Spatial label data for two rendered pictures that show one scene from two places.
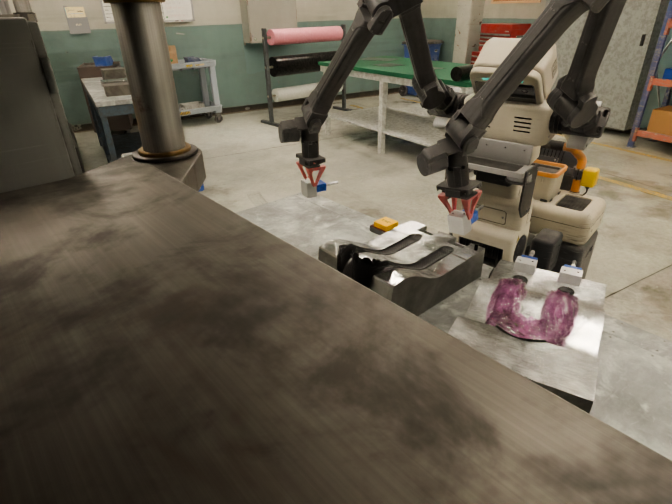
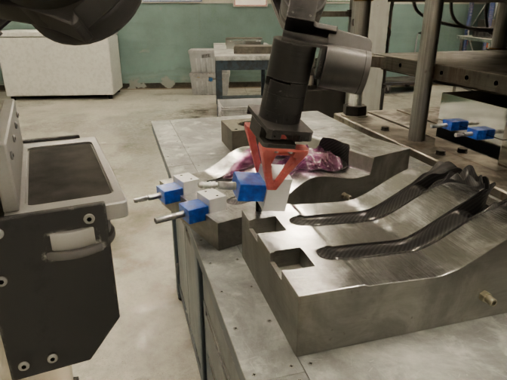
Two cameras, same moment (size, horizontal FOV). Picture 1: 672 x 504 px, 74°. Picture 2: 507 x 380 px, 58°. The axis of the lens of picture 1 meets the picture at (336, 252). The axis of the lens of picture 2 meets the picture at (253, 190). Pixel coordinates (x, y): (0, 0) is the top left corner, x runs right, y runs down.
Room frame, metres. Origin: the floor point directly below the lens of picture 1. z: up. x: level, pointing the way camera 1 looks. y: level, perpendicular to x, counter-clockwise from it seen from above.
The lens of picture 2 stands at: (1.70, -0.10, 1.20)
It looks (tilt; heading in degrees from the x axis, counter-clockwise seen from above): 21 degrees down; 204
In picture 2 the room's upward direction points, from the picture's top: straight up
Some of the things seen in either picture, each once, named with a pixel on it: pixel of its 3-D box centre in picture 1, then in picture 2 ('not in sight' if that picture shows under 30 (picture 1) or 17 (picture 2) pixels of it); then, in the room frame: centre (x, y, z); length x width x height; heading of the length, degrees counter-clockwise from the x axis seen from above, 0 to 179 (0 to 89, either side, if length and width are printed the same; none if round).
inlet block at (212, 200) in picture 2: (528, 261); (188, 212); (1.06, -0.52, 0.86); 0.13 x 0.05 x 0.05; 148
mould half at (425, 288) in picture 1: (387, 269); (416, 236); (1.01, -0.13, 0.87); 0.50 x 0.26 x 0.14; 131
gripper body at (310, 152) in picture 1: (310, 150); not in sight; (1.47, 0.08, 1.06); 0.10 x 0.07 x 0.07; 28
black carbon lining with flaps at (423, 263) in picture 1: (395, 252); (407, 206); (1.01, -0.15, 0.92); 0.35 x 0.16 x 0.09; 131
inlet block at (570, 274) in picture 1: (571, 272); (165, 194); (1.00, -0.62, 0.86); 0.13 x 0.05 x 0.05; 148
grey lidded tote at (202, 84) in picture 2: not in sight; (210, 82); (-4.52, -3.66, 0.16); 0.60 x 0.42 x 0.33; 116
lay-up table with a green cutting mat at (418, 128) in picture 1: (414, 102); not in sight; (5.32, -0.93, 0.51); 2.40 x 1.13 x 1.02; 34
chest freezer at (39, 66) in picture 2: not in sight; (64, 63); (-3.47, -5.52, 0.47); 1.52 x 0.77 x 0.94; 120
